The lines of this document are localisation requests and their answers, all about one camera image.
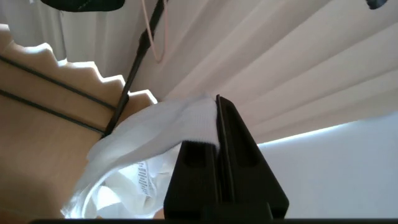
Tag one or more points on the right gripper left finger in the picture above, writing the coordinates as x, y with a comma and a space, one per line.
192, 193

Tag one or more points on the white garment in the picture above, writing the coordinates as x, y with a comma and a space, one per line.
140, 137

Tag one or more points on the black trousers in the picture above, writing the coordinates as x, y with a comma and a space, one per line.
81, 4

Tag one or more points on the black clothes rack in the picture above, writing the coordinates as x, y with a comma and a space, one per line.
141, 46

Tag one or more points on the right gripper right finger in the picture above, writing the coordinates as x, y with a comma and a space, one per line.
255, 193

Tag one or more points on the beige curtain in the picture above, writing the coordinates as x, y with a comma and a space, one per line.
280, 46

